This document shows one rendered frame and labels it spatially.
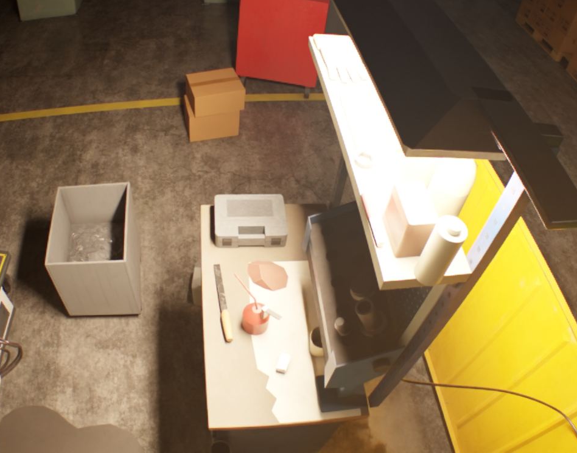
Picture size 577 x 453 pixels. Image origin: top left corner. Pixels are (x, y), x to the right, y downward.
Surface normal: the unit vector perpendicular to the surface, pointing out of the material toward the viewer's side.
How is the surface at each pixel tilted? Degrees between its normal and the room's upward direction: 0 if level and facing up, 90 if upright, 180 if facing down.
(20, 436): 0
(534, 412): 90
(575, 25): 90
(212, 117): 90
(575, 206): 0
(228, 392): 0
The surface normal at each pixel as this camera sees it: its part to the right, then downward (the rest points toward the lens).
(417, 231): 0.12, 0.73
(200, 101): 0.35, 0.71
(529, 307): -0.98, 0.06
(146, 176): 0.10, -0.68
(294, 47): -0.16, 0.71
